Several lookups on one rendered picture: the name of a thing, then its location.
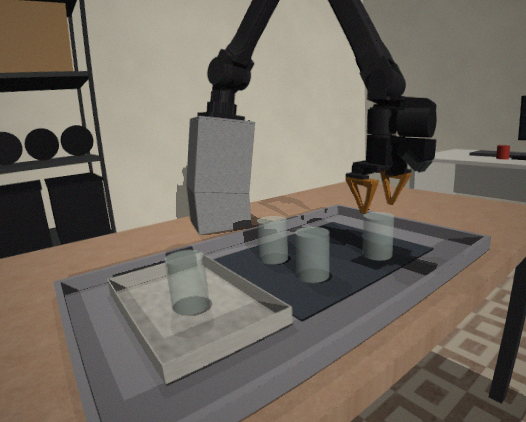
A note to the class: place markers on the clear glass jar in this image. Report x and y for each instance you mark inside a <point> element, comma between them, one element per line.
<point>187,281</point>
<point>312,254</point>
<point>272,239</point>
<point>378,230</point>

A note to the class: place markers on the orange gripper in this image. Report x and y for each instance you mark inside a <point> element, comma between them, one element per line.
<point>359,172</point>

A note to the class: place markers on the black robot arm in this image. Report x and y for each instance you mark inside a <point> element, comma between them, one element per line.
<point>412,116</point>

